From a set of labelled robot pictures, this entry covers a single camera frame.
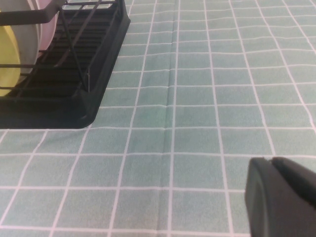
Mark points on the yellow plate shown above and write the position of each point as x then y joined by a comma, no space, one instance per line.
8,49

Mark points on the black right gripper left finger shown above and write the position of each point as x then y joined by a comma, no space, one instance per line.
271,205

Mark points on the green checked tablecloth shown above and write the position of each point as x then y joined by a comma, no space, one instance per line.
197,98

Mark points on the pale blue-grey plate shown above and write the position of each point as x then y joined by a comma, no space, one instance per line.
24,39

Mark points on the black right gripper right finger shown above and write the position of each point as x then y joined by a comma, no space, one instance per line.
298,180

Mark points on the pink plate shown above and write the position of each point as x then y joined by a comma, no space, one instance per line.
47,32

